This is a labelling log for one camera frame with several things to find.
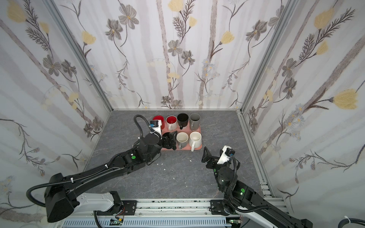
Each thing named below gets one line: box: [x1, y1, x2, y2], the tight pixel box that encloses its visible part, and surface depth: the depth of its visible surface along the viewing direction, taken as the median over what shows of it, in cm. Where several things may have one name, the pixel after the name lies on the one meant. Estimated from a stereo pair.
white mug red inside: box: [165, 114, 178, 132], surface depth 106 cm
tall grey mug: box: [189, 113, 202, 131], surface depth 103 cm
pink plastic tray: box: [161, 120, 203, 152], surface depth 96 cm
